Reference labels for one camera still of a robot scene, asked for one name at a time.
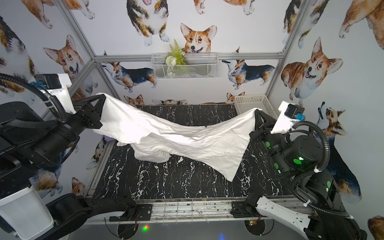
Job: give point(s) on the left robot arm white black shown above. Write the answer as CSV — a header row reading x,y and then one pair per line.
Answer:
x,y
30,144

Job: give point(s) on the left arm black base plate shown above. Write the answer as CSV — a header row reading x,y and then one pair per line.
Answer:
x,y
141,212

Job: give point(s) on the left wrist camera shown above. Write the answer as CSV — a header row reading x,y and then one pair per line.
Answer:
x,y
58,85

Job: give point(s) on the white wire wall basket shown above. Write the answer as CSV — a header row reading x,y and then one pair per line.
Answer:
x,y
188,66

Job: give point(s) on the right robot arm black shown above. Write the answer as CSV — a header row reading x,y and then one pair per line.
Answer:
x,y
303,154

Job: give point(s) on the white printed t-shirt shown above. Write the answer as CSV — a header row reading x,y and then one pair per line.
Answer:
x,y
153,139

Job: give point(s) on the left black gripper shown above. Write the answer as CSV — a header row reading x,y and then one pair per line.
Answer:
x,y
87,114

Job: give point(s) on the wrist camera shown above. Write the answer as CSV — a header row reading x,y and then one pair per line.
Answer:
x,y
290,114
58,85

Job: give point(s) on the white plastic basket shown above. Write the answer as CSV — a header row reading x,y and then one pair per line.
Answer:
x,y
248,102

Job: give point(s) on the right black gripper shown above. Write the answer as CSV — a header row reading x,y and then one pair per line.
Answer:
x,y
262,129

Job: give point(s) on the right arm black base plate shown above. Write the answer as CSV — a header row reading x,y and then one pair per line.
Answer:
x,y
243,210

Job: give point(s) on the artificial green fern plant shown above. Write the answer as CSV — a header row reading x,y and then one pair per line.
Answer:
x,y
175,61

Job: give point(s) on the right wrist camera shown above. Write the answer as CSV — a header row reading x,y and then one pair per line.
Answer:
x,y
290,114

